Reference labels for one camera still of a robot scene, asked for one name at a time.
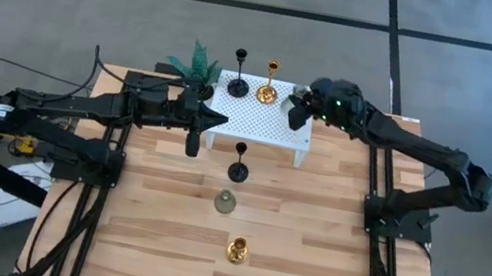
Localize thin black floor cable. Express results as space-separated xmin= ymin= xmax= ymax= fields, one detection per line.
xmin=0 ymin=53 xmax=96 ymax=92

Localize black desk leg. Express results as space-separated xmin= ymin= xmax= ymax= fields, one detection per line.
xmin=0 ymin=129 xmax=59 ymax=210

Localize gold metal candlestick holder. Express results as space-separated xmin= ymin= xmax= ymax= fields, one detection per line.
xmin=224 ymin=235 xmax=252 ymax=267
xmin=253 ymin=57 xmax=285 ymax=107

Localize black aluminium table frame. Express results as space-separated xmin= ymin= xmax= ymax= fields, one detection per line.
xmin=13 ymin=53 xmax=482 ymax=276

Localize white paper sheet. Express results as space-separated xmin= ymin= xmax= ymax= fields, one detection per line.
xmin=0 ymin=153 xmax=56 ymax=236

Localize white perforated metal shelf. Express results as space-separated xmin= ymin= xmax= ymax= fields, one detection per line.
xmin=200 ymin=68 xmax=322 ymax=170

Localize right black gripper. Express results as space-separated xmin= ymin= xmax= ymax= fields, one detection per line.
xmin=282 ymin=70 xmax=371 ymax=144

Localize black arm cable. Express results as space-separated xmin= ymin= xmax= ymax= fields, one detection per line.
xmin=89 ymin=44 xmax=140 ymax=89

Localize green plant in white pot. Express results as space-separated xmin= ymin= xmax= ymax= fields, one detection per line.
xmin=160 ymin=34 xmax=228 ymax=106

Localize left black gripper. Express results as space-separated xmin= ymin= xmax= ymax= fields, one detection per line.
xmin=170 ymin=87 xmax=234 ymax=164

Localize black metal candlestick holder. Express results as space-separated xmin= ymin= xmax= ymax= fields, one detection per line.
xmin=225 ymin=47 xmax=257 ymax=101
xmin=225 ymin=140 xmax=255 ymax=186

